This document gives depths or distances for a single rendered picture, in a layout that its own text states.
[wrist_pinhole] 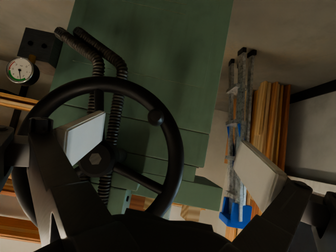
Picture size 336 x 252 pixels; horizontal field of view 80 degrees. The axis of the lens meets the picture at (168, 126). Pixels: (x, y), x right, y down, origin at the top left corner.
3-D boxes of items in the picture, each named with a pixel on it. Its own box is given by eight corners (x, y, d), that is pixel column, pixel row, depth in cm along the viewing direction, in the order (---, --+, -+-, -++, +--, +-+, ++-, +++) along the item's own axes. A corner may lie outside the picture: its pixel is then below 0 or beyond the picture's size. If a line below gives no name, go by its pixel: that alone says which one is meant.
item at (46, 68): (55, 32, 51) (47, 62, 50) (75, 55, 63) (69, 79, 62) (23, 25, 51) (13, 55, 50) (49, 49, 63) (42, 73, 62)
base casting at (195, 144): (211, 134, 53) (205, 169, 52) (185, 142, 111) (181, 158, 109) (44, 100, 53) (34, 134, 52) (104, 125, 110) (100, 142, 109)
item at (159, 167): (196, 166, 52) (193, 182, 52) (186, 161, 73) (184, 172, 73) (44, 135, 52) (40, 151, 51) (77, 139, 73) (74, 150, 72)
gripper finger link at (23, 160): (34, 175, 11) (-21, 163, 11) (78, 145, 16) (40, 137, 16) (36, 149, 11) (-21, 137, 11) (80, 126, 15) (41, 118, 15)
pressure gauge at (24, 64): (38, 52, 48) (28, 85, 47) (47, 59, 51) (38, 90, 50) (12, 47, 47) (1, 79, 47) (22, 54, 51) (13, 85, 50)
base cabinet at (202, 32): (253, -93, 62) (213, 134, 53) (208, 24, 119) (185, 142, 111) (108, -126, 61) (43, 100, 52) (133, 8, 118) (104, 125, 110)
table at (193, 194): (238, 197, 43) (234, 226, 42) (206, 177, 73) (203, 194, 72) (-48, 139, 42) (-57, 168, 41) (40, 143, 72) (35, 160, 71)
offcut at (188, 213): (182, 200, 56) (179, 215, 56) (189, 204, 53) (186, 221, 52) (194, 201, 58) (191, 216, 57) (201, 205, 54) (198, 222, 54)
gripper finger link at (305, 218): (301, 202, 11) (355, 213, 11) (261, 163, 16) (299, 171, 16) (291, 225, 11) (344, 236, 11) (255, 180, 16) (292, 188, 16)
